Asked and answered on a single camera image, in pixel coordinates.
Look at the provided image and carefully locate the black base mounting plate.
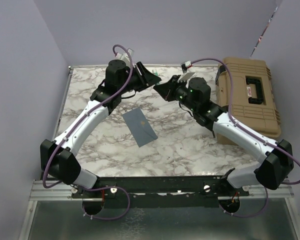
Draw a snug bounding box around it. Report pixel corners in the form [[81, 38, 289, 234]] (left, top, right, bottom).
[[70, 175, 255, 209]]

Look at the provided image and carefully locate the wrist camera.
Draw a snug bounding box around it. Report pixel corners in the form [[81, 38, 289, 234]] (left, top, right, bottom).
[[115, 48, 135, 67], [178, 61, 195, 82]]

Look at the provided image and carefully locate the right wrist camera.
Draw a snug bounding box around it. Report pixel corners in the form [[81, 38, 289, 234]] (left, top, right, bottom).
[[178, 61, 195, 82]]

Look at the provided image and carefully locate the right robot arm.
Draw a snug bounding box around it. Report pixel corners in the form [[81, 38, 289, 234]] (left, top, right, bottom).
[[154, 75, 294, 196]]

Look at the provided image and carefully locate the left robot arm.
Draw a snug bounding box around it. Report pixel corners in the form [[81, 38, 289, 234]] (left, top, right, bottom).
[[40, 59, 161, 198]]

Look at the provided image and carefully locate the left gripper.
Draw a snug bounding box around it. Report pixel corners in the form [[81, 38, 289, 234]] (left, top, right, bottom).
[[118, 61, 162, 95]]

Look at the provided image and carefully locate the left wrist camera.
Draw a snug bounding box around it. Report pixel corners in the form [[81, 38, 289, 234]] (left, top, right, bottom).
[[115, 48, 135, 67]]

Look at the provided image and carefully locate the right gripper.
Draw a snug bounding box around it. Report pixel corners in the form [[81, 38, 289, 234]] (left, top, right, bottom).
[[155, 74, 198, 113]]

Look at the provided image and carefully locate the green white glue stick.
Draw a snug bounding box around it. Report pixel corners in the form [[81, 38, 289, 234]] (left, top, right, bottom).
[[152, 70, 158, 76]]

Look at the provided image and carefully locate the tan plastic tool case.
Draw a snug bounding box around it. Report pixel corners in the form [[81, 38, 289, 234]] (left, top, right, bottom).
[[215, 56, 281, 139]]

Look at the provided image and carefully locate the grey-blue envelope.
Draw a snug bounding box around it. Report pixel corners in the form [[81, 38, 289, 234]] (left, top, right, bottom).
[[122, 107, 158, 148]]

